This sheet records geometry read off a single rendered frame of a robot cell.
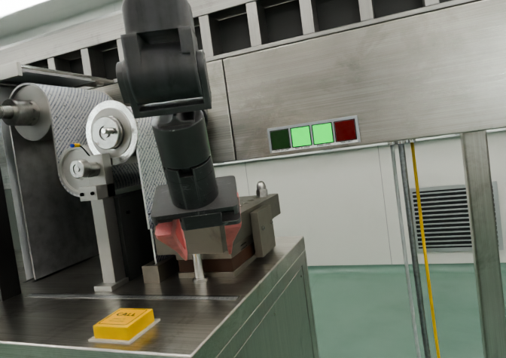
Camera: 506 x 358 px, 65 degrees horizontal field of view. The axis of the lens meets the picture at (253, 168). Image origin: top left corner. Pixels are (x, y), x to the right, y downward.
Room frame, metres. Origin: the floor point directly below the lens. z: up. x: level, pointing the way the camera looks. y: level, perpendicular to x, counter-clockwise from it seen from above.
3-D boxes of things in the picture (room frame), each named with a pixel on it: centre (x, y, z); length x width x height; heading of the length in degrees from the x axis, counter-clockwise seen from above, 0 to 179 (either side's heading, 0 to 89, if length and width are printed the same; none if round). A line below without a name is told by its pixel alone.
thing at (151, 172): (1.02, 0.21, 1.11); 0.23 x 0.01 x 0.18; 159
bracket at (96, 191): (0.91, 0.36, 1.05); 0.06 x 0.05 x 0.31; 159
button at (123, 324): (0.65, 0.25, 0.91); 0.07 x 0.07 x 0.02; 69
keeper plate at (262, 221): (1.00, -0.01, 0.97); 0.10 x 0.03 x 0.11; 159
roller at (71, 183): (1.09, 0.38, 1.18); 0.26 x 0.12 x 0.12; 159
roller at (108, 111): (1.04, 0.27, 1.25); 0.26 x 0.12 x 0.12; 159
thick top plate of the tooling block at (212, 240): (1.01, 0.08, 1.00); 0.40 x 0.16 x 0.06; 159
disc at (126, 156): (0.93, 0.31, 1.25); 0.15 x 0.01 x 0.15; 69
